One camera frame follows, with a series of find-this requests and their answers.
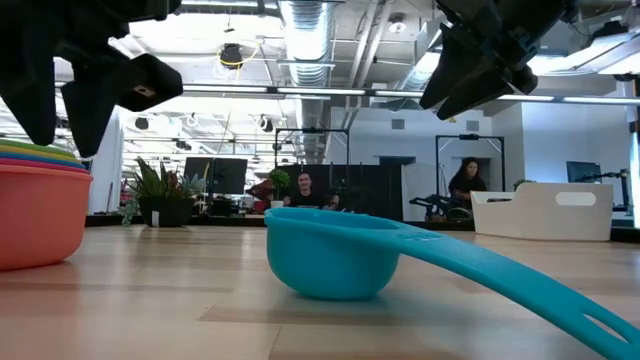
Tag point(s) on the black room partition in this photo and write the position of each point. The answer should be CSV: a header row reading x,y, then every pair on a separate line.
x,y
370,192

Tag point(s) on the round ceiling fixture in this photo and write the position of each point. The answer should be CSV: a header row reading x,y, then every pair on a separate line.
x,y
397,25

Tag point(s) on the orange measuring cup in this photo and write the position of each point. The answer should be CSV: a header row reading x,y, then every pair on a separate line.
x,y
40,220

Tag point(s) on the leafy plant in black pot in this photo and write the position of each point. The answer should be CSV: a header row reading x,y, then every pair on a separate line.
x,y
162,200

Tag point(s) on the black computer monitor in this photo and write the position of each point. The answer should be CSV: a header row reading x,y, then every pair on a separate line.
x,y
197,175
230,176

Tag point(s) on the white plastic basket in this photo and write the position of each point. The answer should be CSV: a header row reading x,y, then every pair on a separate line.
x,y
540,212

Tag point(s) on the black overhead camera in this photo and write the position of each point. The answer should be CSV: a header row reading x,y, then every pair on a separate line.
x,y
231,55

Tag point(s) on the silver ventilation duct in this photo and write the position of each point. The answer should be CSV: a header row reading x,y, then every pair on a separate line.
x,y
306,35

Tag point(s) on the small tree in white pot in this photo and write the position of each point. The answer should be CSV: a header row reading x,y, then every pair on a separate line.
x,y
277,182

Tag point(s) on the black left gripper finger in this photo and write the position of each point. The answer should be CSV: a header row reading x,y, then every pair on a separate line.
x,y
30,95
92,100

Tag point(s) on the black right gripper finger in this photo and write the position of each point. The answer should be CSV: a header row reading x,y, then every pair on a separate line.
x,y
455,70
480,97

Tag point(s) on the black metal frame stand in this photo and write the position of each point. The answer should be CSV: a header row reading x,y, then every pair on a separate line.
x,y
470,136

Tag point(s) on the teal measuring cup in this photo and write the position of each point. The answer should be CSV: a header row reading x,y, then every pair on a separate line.
x,y
330,255

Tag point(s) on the long ceiling light bar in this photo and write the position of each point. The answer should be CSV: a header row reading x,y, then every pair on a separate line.
x,y
320,91

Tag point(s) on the person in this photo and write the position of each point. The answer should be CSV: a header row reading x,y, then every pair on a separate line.
x,y
305,195
467,182

